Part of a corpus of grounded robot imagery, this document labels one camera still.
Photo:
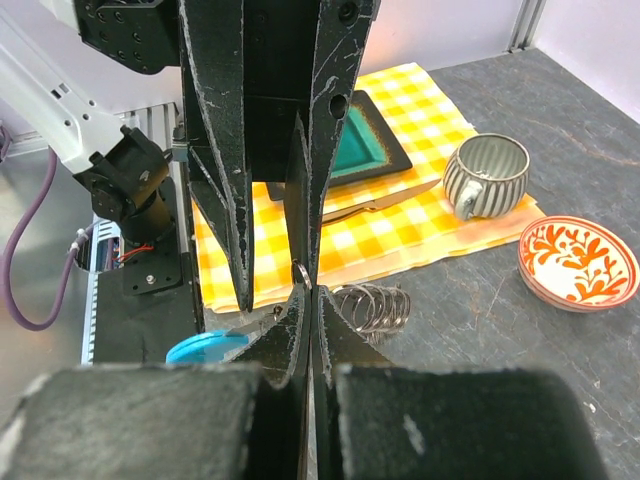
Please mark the red white patterned bowl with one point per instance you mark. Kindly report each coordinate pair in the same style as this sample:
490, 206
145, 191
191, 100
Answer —
577, 265

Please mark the black teal square plate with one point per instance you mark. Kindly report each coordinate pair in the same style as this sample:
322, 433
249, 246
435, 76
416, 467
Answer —
368, 148

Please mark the blue tag keyring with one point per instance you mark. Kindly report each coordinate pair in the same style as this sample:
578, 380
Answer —
375, 312

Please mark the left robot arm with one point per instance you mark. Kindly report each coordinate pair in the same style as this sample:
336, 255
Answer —
119, 166

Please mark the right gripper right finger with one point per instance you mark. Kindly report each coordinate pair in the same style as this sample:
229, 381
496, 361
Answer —
375, 420

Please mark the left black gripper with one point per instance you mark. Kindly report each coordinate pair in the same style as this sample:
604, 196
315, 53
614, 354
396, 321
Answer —
250, 69

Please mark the slotted cable duct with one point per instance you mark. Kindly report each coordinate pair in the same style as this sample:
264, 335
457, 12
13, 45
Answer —
104, 233

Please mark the silver knife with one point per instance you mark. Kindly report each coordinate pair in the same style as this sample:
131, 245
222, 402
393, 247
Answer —
378, 204

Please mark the grey striped mug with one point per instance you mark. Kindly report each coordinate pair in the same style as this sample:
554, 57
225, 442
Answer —
486, 176

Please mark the orange checkered cloth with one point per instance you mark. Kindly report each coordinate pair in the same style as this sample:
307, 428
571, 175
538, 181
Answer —
414, 233

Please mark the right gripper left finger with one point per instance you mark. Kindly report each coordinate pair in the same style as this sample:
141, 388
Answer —
239, 420

